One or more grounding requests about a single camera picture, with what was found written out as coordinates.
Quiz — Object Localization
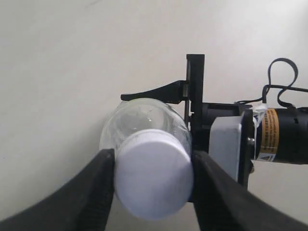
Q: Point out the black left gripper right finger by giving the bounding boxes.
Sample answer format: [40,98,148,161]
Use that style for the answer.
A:
[192,151,308,231]

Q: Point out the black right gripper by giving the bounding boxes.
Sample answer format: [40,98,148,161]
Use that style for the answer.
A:
[120,54,245,152]

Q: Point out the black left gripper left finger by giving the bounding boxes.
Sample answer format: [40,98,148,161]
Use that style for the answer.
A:
[0,149,115,231]

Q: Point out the clear plastic drink bottle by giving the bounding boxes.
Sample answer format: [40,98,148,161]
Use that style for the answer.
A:
[99,98,192,154]

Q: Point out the white bottle cap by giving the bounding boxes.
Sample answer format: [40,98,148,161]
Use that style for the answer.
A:
[114,129,193,220]

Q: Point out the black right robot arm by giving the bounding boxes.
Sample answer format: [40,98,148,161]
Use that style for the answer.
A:
[120,54,308,165]

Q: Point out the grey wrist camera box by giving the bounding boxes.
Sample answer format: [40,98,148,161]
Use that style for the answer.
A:
[208,109,256,189]

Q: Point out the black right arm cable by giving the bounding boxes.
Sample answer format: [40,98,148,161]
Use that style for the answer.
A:
[234,57,308,109]

